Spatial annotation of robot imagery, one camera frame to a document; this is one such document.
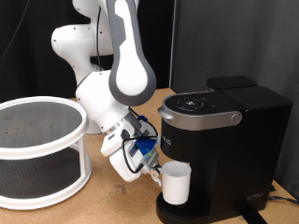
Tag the black Keurig coffee machine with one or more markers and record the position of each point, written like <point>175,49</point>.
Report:
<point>243,155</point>

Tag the black tape strip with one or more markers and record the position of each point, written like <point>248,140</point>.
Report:
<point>252,216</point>

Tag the black backdrop curtain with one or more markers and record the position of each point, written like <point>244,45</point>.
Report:
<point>31,62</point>

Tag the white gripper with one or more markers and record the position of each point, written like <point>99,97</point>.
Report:
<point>120,161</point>

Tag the black drip tray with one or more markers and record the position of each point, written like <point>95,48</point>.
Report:
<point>196,208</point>

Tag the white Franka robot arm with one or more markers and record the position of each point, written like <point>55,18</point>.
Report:
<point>127,56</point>

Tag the white two-tier turntable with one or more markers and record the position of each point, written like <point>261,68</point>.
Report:
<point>37,151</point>

